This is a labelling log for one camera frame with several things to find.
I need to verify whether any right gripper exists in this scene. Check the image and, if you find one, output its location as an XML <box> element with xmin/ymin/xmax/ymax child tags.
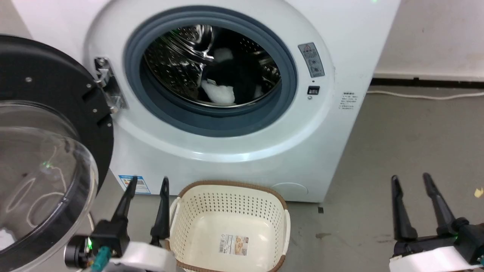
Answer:
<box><xmin>389</xmin><ymin>173</ymin><xmax>484</xmax><ymax>272</ymax></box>

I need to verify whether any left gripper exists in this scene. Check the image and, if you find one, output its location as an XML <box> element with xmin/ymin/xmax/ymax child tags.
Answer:
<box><xmin>64</xmin><ymin>176</ymin><xmax>178</xmax><ymax>272</ymax></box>

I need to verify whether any cream perforated laundry basket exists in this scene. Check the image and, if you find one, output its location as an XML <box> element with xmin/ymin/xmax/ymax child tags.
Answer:
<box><xmin>165</xmin><ymin>180</ymin><xmax>291</xmax><ymax>272</ymax></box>

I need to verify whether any paper basket label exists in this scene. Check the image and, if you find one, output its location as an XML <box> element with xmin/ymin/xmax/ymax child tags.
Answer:
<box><xmin>218</xmin><ymin>233</ymin><xmax>250</xmax><ymax>256</ymax></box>

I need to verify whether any white front-load washing machine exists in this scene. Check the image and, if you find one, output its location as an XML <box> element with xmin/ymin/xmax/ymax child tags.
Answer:
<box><xmin>11</xmin><ymin>0</ymin><xmax>401</xmax><ymax>203</ymax></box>

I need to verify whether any large white plush laundry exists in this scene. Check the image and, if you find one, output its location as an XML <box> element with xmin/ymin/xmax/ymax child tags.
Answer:
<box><xmin>200</xmin><ymin>77</ymin><xmax>236</xmax><ymax>105</ymax></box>

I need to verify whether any black plush laundry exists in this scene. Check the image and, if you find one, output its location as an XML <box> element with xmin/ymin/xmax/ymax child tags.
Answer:
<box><xmin>206</xmin><ymin>60</ymin><xmax>266</xmax><ymax>106</ymax></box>

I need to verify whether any blue energy label sticker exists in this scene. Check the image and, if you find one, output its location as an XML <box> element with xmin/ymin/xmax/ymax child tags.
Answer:
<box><xmin>118</xmin><ymin>175</ymin><xmax>151</xmax><ymax>195</ymax></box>

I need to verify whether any metal door hinge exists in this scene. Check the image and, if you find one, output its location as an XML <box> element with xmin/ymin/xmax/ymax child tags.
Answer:
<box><xmin>93</xmin><ymin>57</ymin><xmax>127</xmax><ymax>114</ymax></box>

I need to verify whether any steel washer drum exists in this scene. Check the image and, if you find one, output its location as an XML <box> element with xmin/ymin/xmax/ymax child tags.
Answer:
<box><xmin>143</xmin><ymin>25</ymin><xmax>282</xmax><ymax>108</ymax></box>

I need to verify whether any grey rubber door gasket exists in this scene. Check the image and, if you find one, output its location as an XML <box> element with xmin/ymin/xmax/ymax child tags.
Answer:
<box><xmin>124</xmin><ymin>6</ymin><xmax>298</xmax><ymax>138</ymax></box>

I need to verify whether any black round washer door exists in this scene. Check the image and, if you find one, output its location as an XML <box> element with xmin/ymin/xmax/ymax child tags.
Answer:
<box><xmin>0</xmin><ymin>34</ymin><xmax>115</xmax><ymax>272</ymax></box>

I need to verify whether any grey warning label sticker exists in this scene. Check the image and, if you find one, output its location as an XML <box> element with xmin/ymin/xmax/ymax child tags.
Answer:
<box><xmin>298</xmin><ymin>42</ymin><xmax>326</xmax><ymax>78</ymax></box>

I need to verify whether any white floor cable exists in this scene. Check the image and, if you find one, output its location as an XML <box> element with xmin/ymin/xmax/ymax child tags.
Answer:
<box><xmin>366</xmin><ymin>90</ymin><xmax>484</xmax><ymax>101</ymax></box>

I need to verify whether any black wall baseboard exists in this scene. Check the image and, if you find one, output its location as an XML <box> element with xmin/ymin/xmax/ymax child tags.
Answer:
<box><xmin>372</xmin><ymin>77</ymin><xmax>484</xmax><ymax>90</ymax></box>

